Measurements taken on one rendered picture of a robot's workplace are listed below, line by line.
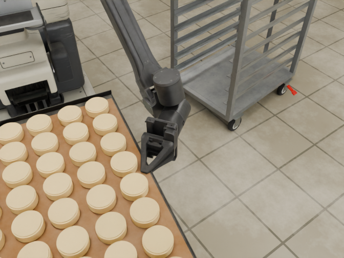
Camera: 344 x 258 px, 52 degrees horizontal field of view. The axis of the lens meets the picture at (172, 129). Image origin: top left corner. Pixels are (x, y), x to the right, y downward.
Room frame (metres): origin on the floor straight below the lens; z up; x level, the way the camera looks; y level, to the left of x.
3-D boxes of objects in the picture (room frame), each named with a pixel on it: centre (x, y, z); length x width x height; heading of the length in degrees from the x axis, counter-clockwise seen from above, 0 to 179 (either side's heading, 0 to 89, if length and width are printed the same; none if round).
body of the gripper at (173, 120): (0.52, 0.01, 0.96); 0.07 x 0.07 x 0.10; 70
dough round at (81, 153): (0.44, 0.17, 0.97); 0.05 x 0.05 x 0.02
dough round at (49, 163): (0.42, 0.23, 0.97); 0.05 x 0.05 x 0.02
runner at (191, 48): (1.93, -0.26, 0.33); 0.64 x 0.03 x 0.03; 132
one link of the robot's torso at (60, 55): (1.24, 0.58, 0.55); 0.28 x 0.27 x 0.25; 115
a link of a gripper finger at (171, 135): (0.45, 0.04, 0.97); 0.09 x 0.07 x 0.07; 160
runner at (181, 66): (1.93, -0.26, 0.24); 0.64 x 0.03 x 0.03; 132
